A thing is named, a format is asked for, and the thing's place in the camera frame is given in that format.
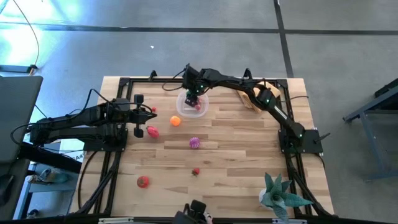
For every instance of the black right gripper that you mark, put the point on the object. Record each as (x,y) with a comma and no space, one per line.
(194,82)

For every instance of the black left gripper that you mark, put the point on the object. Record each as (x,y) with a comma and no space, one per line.
(132,115)

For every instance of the tiny red toy fruit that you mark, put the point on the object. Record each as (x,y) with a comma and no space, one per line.
(153,109)

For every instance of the clear plastic tupperware container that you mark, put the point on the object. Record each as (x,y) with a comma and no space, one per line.
(183,111)

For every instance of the pinkish red round toy fruit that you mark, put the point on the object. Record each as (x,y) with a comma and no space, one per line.
(152,132)

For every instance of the orange toy fruit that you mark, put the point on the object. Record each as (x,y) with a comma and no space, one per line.
(175,120)

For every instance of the purple striped toy fruit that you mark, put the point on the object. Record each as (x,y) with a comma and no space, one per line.
(195,142)

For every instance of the red toy tomato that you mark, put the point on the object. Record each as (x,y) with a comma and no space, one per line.
(143,182)

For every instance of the small red toy strawberry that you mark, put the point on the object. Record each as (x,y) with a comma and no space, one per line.
(195,171)

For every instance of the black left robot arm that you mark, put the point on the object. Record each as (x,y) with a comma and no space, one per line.
(93,118)

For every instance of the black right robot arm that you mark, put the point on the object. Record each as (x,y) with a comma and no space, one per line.
(273,107)

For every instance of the black table clamp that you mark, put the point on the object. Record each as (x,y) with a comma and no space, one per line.
(247,73)
(153,74)

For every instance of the folded yellow cloth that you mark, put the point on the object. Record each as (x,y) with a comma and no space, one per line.
(247,101)

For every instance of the white printed label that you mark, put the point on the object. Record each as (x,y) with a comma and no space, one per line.
(74,152)

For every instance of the black handheld device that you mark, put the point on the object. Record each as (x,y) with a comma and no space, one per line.
(196,209)

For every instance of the small cluttered utility cart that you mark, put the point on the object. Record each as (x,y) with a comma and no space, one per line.
(49,177)

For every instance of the teal artificial succulent plant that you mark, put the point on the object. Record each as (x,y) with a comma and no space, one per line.
(276,197)

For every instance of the grey flat panel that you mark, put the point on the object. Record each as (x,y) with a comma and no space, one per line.
(18,118)

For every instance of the blue grey metal table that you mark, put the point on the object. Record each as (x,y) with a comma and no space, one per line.
(367,112)

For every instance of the black metal table frame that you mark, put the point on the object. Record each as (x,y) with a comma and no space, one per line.
(149,80)

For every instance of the silver metal bracket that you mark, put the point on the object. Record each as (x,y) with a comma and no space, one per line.
(287,221)
(115,220)

